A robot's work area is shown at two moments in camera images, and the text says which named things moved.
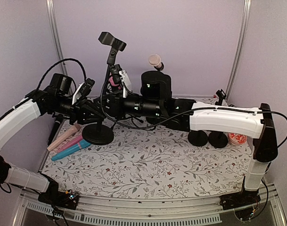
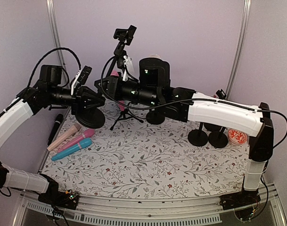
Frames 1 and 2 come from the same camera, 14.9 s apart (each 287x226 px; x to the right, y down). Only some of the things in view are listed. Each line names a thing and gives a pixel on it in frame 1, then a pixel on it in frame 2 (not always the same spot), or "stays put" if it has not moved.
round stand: (198, 138) stays put
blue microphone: (81, 144) stays put
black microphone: (58, 118) stays put
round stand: (100, 133) → (93, 118)
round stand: (217, 139) stays put
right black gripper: (113, 111) → (111, 91)
